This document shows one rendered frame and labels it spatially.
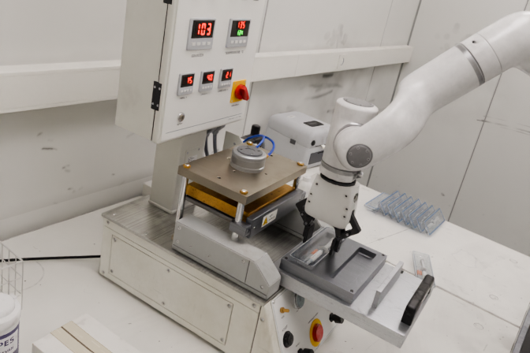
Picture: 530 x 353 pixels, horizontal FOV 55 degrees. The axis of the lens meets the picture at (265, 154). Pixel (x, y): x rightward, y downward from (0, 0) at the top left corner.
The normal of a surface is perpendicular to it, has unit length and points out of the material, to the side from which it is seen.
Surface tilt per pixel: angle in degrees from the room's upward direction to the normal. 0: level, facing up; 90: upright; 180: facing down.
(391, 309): 0
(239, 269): 90
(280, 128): 86
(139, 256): 90
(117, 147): 90
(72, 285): 0
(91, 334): 1
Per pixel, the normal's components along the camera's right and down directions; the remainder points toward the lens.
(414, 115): 0.59, -0.12
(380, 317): 0.19, -0.92
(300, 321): 0.83, -0.08
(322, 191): -0.58, 0.19
